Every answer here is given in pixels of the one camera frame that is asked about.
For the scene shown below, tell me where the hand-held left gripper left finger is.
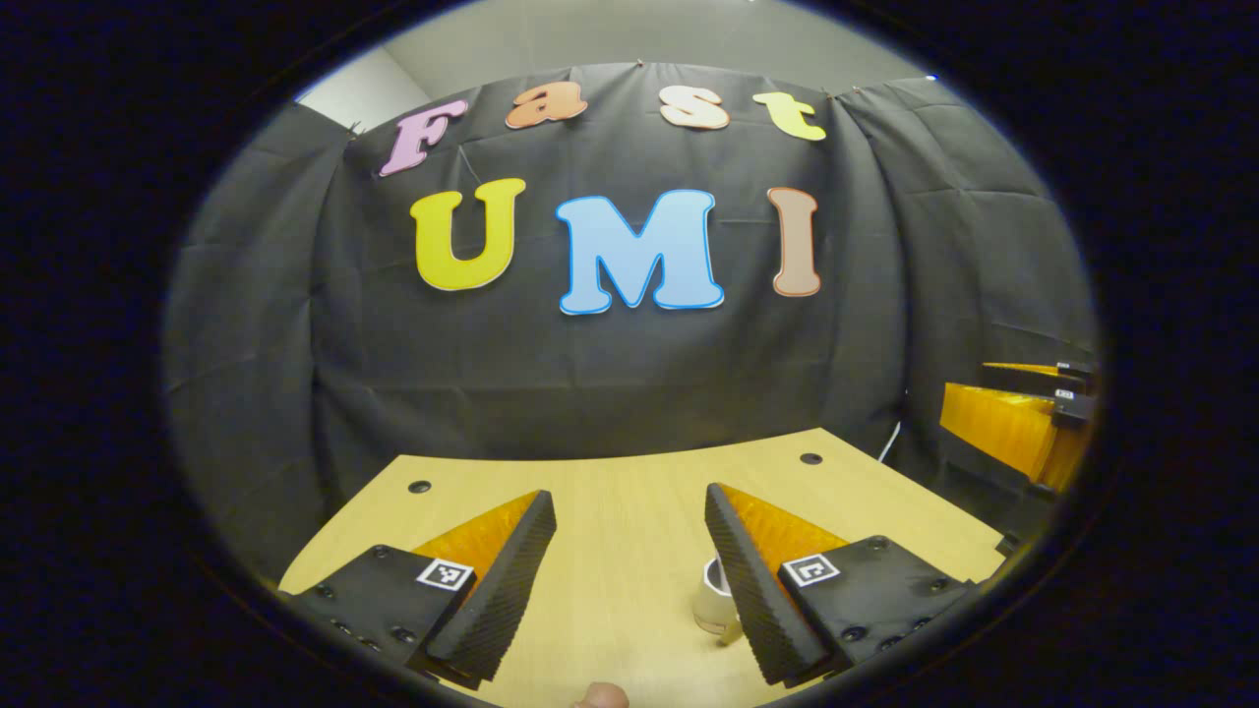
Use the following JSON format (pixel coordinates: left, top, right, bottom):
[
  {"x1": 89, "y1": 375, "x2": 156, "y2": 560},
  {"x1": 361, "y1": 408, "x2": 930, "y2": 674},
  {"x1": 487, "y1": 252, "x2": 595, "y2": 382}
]
[{"x1": 280, "y1": 489, "x2": 559, "y2": 691}]

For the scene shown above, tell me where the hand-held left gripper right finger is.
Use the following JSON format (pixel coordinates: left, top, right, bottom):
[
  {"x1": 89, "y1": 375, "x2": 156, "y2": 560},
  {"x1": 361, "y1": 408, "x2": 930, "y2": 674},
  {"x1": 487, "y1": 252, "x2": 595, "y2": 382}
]
[{"x1": 704, "y1": 482, "x2": 977, "y2": 688}]

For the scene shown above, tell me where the white cup with wooden handle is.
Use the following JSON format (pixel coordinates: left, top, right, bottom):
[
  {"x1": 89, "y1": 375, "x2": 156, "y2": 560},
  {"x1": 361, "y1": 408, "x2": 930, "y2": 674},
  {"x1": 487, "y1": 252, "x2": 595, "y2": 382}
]
[{"x1": 691, "y1": 556, "x2": 745, "y2": 648}]

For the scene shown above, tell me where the wooden desktop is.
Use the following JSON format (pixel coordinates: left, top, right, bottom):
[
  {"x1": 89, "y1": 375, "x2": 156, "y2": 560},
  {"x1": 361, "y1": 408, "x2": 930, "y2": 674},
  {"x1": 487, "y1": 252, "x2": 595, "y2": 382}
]
[{"x1": 278, "y1": 427, "x2": 1006, "y2": 708}]

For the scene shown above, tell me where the black backdrop cloth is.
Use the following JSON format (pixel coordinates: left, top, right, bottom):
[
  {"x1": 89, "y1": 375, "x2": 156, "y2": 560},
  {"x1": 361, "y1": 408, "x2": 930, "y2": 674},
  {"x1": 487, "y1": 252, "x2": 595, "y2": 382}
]
[{"x1": 162, "y1": 61, "x2": 1101, "y2": 591}]

